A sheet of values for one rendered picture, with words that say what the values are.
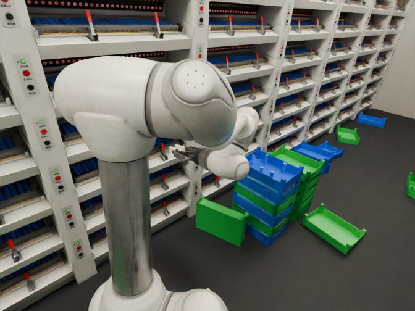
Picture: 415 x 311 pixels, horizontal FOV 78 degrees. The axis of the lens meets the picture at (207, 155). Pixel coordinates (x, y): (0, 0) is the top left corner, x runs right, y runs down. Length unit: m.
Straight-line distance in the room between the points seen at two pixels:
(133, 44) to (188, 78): 0.72
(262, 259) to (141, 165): 1.15
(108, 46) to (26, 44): 0.25
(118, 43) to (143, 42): 0.10
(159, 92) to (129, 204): 0.25
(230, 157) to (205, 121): 0.55
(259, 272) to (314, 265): 0.31
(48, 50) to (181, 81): 0.67
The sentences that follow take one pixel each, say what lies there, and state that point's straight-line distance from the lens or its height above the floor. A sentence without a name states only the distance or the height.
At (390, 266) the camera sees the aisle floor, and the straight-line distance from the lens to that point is 1.84.
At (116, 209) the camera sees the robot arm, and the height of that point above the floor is 0.83.
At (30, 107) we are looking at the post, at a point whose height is 0.89.
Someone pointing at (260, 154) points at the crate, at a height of 0.43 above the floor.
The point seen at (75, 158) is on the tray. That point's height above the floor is 0.66.
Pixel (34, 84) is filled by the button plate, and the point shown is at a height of 0.96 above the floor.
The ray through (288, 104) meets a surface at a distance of 2.27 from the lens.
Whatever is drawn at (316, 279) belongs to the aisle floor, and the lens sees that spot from 1.57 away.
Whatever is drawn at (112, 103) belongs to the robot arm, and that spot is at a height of 1.05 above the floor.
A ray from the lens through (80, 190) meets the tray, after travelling 1.21.
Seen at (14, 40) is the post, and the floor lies 1.08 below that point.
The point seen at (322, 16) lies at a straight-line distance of 2.43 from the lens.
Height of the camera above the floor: 1.19
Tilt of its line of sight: 30 degrees down
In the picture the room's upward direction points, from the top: 3 degrees clockwise
